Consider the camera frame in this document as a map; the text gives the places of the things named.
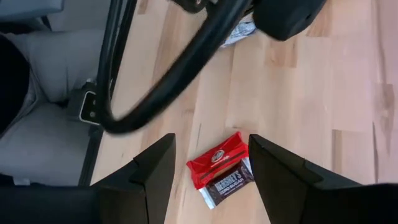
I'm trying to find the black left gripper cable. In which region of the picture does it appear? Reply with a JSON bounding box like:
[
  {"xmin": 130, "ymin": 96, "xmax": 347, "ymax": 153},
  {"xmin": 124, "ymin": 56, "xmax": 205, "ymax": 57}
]
[{"xmin": 96, "ymin": 0, "xmax": 253, "ymax": 135}]

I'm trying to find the black rounded object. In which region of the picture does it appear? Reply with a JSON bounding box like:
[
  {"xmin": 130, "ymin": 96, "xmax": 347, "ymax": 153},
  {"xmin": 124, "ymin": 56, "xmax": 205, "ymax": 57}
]
[{"xmin": 0, "ymin": 34, "xmax": 30, "ymax": 134}]

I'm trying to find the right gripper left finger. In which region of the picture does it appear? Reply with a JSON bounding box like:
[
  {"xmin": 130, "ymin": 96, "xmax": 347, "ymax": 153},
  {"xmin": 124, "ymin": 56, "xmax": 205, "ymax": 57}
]
[{"xmin": 0, "ymin": 133, "xmax": 177, "ymax": 224}]

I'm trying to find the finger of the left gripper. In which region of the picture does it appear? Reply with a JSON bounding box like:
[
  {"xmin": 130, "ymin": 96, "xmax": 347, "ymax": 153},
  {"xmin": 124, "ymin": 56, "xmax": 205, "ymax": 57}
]
[
  {"xmin": 253, "ymin": 0, "xmax": 328, "ymax": 42},
  {"xmin": 169, "ymin": 0, "xmax": 215, "ymax": 14}
]

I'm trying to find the red Kit Kat candy bar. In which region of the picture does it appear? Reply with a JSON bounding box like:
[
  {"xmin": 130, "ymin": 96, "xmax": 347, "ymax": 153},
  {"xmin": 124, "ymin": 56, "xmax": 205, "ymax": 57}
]
[{"xmin": 185, "ymin": 130, "xmax": 251, "ymax": 190}]

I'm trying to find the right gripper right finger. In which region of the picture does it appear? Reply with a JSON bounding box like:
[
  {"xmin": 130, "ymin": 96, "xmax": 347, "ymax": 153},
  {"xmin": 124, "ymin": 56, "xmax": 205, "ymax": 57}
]
[{"xmin": 248, "ymin": 134, "xmax": 398, "ymax": 224}]

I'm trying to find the black mounting bracket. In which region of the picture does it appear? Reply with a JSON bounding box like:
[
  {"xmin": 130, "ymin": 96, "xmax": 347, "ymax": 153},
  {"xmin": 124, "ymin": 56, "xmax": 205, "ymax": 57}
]
[{"xmin": 67, "ymin": 82, "xmax": 100, "ymax": 127}]

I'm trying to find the black aluminium rig frame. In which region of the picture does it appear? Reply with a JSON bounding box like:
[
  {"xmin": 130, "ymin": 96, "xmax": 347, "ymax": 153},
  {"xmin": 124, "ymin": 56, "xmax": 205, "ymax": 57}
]
[{"xmin": 77, "ymin": 0, "xmax": 139, "ymax": 187}]

